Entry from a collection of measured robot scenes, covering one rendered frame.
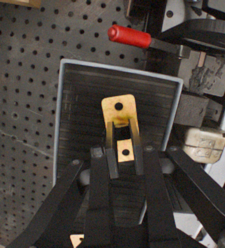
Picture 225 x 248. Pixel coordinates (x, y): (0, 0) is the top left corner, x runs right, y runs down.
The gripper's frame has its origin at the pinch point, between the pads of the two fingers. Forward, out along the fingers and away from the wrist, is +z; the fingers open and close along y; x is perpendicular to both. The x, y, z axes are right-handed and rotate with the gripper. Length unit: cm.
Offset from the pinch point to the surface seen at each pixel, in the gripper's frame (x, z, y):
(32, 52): 15, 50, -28
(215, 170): -20.8, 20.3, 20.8
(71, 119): 2.2, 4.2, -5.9
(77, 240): -19.0, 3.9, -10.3
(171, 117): 0.8, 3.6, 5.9
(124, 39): 10.3, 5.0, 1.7
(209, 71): 4.4, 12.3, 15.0
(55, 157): -2.3, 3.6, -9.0
